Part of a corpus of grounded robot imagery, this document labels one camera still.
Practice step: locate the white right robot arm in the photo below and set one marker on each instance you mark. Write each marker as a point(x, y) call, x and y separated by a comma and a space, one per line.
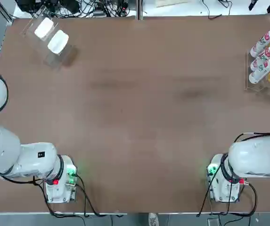
point(250, 155)

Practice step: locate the clear plastic holder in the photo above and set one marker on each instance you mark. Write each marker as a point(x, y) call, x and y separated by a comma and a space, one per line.
point(52, 60)

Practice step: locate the clear acrylic bottle shelf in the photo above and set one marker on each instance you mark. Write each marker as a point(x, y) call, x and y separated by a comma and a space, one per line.
point(255, 88)

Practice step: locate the white bottle pink cap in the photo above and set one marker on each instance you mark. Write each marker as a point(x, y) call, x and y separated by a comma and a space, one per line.
point(263, 42)
point(262, 70)
point(264, 57)

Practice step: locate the black electronic device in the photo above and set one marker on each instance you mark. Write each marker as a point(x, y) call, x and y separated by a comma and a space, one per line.
point(26, 4)

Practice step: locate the aluminium frame post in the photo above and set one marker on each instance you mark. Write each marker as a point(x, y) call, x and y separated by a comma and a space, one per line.
point(139, 9)

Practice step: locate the grey aluminium frame rail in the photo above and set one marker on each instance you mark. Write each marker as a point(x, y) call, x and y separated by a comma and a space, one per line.
point(6, 14)

